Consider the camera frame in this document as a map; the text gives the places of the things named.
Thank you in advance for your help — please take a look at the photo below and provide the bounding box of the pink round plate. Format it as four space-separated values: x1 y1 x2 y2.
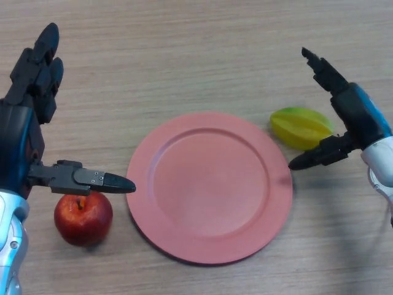
125 111 294 266

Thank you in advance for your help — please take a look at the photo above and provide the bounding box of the red apple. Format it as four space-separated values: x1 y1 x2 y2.
53 190 114 247

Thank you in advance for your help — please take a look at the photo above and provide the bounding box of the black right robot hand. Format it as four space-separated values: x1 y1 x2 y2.
288 46 393 171

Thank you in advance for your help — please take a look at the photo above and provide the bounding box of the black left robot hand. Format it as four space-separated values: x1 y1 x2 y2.
0 22 137 199

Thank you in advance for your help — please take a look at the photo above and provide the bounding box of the yellow starfruit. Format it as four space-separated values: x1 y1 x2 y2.
269 106 335 151

